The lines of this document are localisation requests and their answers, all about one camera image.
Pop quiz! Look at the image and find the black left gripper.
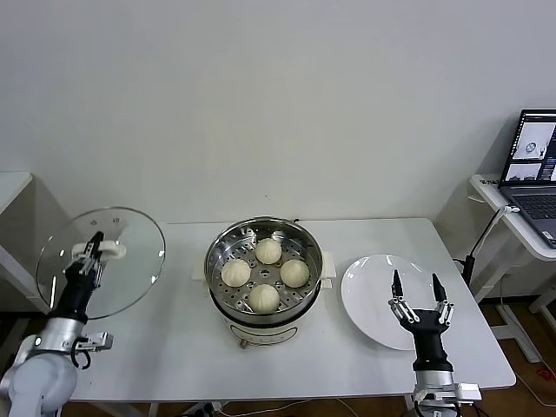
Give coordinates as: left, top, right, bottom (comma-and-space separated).
50, 232, 106, 322

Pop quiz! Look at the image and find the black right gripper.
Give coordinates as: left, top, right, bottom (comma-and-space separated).
387, 268, 456, 373

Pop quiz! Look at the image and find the round glass pot lid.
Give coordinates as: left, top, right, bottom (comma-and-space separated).
35, 207, 167, 321

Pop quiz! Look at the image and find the white steamed baozi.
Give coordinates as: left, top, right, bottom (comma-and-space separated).
254, 237, 282, 265
221, 259, 252, 288
280, 259, 310, 288
248, 283, 280, 314

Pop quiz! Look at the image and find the stainless steel steamer basket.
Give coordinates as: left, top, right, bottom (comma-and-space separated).
190, 216, 336, 325

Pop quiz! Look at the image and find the white round plate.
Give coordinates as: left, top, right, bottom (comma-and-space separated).
339, 254, 451, 352

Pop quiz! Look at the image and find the white laptop side table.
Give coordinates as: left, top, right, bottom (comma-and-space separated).
467, 172, 556, 364

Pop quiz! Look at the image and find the grey open laptop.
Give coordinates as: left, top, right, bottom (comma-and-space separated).
498, 107, 556, 248

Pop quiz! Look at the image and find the white power strip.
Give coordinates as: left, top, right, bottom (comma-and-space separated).
190, 401, 223, 417

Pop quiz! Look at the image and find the black cable clamp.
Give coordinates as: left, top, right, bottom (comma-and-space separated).
460, 254, 475, 286

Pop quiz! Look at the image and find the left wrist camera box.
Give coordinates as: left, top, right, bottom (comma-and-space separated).
73, 332, 116, 354

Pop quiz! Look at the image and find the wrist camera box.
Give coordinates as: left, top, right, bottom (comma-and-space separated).
453, 381, 482, 403
73, 332, 116, 354

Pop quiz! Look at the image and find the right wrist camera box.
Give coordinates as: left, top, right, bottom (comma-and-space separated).
453, 381, 482, 403

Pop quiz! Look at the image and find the black cable with white plug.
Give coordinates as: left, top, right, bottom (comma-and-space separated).
465, 202, 521, 261

